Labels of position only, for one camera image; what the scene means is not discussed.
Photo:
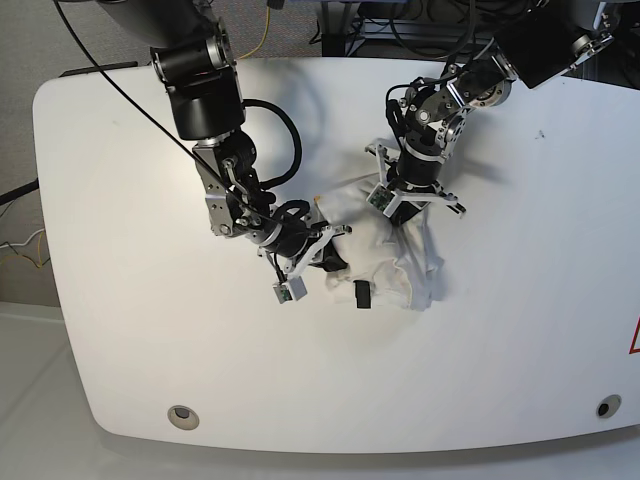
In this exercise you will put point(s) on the left table grommet hole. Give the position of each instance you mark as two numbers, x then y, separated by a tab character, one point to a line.
183	418

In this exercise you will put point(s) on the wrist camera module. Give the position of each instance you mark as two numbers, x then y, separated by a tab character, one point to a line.
383	200
292	289

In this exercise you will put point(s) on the white printed T-shirt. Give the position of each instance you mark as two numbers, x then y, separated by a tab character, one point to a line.
399	264

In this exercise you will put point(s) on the table grommet hole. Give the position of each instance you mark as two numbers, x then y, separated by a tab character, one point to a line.
183	418
608	406

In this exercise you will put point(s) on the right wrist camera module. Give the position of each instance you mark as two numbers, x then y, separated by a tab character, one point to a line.
292	289

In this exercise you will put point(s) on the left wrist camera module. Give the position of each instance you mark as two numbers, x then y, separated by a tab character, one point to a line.
383	200

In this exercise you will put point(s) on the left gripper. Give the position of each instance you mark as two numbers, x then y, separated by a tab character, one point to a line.
419	165

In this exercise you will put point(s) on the black metal stand base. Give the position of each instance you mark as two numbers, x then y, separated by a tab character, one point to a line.
345	27

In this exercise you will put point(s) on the right table grommet hole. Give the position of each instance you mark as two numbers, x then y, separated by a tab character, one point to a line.
608	406

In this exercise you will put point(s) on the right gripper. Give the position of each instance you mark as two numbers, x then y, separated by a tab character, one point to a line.
289	229

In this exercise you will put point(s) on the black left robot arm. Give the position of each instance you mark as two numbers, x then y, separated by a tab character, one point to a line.
548	40

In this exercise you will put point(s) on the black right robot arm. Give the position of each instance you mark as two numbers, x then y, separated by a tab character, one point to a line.
192	57

